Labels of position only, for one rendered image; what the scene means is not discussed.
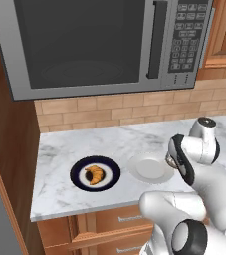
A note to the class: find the stainless steel microwave oven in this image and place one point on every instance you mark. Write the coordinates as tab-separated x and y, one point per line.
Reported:
184	40

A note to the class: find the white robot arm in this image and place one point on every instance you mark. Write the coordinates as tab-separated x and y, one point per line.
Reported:
210	186

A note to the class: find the golden brown croissant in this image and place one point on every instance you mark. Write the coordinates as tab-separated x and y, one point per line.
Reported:
95	174

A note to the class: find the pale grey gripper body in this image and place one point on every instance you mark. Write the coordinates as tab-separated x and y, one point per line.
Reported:
171	161

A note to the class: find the dark glass microwave door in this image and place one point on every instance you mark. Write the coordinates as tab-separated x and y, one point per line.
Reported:
81	43

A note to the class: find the wooden wall cupboard door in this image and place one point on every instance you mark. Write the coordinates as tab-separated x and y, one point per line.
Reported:
225	30

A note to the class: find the wooden base cupboard door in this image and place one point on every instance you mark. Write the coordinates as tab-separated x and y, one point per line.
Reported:
54	235

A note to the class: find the tall wooden cabinet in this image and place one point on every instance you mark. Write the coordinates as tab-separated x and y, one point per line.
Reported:
8	116

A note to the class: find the wooden drawer front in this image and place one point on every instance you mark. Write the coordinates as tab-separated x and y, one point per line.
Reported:
108	220
108	246

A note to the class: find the white plate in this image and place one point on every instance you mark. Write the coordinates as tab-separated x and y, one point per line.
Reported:
149	169

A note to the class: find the dark blue rimmed plate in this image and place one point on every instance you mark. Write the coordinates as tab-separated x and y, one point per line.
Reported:
76	174

